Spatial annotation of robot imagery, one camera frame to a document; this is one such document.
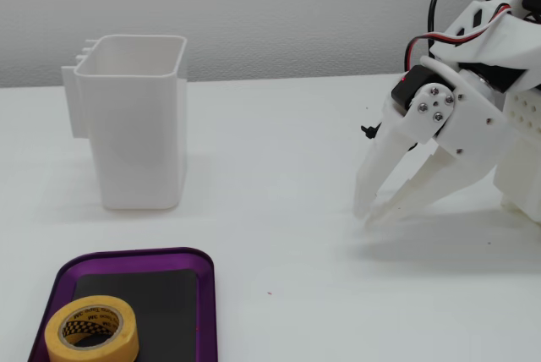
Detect purple metal tray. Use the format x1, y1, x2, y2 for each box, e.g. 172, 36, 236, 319
27, 246, 219, 362

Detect yellow tape roll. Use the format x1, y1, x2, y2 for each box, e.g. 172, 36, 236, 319
44, 293, 139, 362

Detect white plastic box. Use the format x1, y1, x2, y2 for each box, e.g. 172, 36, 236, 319
61, 34, 189, 211

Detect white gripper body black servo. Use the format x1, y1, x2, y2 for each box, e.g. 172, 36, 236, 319
391, 56, 507, 173

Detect red white black servo wire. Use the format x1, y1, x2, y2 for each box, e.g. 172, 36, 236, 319
404, 3, 515, 74

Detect black tray mat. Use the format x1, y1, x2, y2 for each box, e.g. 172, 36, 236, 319
41, 267, 199, 362

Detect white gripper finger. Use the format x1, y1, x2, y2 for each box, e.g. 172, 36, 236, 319
353, 81, 456, 219
365, 145, 481, 227

